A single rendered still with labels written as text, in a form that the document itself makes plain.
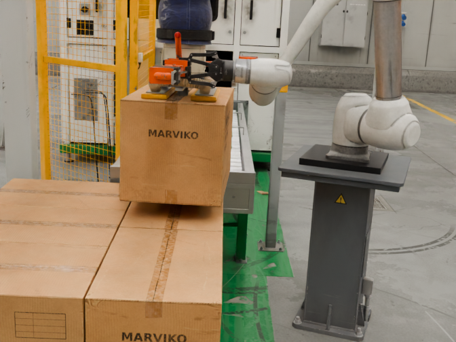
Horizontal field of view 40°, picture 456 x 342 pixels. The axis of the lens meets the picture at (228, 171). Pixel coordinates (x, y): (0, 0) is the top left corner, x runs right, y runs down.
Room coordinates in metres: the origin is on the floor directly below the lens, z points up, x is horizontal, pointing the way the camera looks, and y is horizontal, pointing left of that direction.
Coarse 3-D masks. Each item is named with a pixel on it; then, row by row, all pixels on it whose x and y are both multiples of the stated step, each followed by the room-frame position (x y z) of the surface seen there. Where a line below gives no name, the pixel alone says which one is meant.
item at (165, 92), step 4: (164, 88) 2.53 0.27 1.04; (168, 88) 2.53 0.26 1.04; (172, 88) 2.59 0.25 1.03; (144, 92) 2.39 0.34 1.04; (148, 92) 2.38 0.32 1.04; (152, 92) 2.38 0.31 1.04; (156, 92) 2.38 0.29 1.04; (160, 92) 2.38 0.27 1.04; (164, 92) 2.40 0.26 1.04; (168, 92) 2.43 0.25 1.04; (172, 92) 2.55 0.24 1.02; (144, 96) 2.36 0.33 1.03; (148, 96) 2.36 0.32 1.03; (152, 96) 2.36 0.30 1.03; (156, 96) 2.36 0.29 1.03; (160, 96) 2.36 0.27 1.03; (164, 96) 2.36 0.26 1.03; (168, 96) 2.41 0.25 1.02
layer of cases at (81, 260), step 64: (0, 192) 2.58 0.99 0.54; (64, 192) 2.63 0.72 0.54; (0, 256) 1.89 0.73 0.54; (64, 256) 1.91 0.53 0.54; (128, 256) 1.94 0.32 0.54; (192, 256) 1.97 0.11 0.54; (0, 320) 1.62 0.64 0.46; (64, 320) 1.63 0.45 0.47; (128, 320) 1.63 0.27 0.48; (192, 320) 1.63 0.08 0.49
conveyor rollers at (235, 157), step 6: (234, 114) 4.90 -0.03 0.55; (234, 120) 4.63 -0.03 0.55; (234, 132) 4.18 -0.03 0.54; (234, 138) 3.99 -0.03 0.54; (234, 144) 3.81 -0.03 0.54; (234, 150) 3.64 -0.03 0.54; (234, 156) 3.46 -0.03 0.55; (240, 156) 3.47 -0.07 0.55; (234, 162) 3.36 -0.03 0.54; (240, 162) 3.36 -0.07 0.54; (234, 168) 3.19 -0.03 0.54; (240, 168) 3.19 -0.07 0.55
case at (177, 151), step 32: (128, 96) 2.40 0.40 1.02; (224, 96) 2.55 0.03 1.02; (128, 128) 2.32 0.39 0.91; (160, 128) 2.31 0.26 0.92; (192, 128) 2.30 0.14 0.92; (224, 128) 2.30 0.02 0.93; (128, 160) 2.31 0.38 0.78; (160, 160) 2.31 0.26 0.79; (192, 160) 2.30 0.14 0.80; (224, 160) 2.36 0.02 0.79; (128, 192) 2.31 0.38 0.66; (160, 192) 2.31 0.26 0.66; (192, 192) 2.30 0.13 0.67; (224, 192) 2.47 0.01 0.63
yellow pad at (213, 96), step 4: (216, 88) 2.67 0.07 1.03; (196, 92) 2.43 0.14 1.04; (212, 92) 2.46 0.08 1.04; (216, 92) 2.51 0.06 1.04; (192, 96) 2.36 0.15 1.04; (196, 96) 2.36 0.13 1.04; (200, 96) 2.36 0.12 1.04; (204, 96) 2.36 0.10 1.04; (208, 96) 2.36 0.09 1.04; (212, 96) 2.36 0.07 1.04; (216, 96) 2.39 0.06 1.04; (192, 100) 2.36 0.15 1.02; (196, 100) 2.36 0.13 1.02; (200, 100) 2.35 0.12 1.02; (204, 100) 2.35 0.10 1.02; (208, 100) 2.35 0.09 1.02; (212, 100) 2.35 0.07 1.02
